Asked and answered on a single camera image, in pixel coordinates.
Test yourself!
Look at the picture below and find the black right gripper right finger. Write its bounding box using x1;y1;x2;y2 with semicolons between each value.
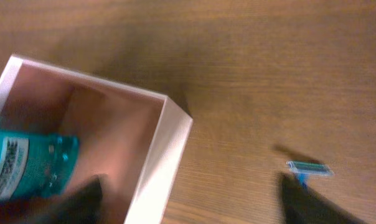
280;173;364;224

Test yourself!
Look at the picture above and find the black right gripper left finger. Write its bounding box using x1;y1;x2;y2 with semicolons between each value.
29;176;103;224

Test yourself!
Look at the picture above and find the blue mouthwash bottle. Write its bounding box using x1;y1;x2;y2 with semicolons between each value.
0;129;80;202

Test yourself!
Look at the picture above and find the white cardboard box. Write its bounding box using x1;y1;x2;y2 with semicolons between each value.
0;55;193;223

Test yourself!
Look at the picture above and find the blue disposable razor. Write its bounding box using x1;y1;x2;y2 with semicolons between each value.
286;161;334;189

